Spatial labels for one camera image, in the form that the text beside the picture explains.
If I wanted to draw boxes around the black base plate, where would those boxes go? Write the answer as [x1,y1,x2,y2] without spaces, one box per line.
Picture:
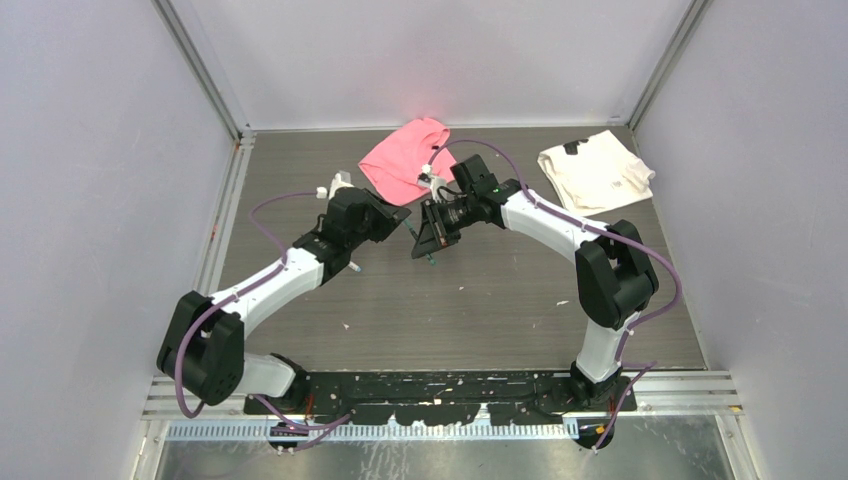
[244,370,635,426]

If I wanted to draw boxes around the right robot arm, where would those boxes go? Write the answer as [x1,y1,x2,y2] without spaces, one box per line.
[411,155,659,409]

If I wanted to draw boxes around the white cloth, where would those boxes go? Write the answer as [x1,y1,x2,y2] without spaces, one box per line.
[537,130,655,217]

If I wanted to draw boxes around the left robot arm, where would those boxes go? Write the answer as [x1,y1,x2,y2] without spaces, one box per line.
[156,184,411,418]

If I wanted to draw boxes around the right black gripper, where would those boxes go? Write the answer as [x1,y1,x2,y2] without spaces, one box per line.
[413,193,479,258]

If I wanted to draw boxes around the pink cloth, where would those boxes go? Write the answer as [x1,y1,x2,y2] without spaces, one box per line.
[358,118,451,206]

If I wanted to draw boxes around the green gel pen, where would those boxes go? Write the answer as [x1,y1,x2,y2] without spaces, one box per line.
[403,219,437,266]

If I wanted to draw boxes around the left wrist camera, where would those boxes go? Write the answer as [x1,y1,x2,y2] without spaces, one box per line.
[315,170,355,200]

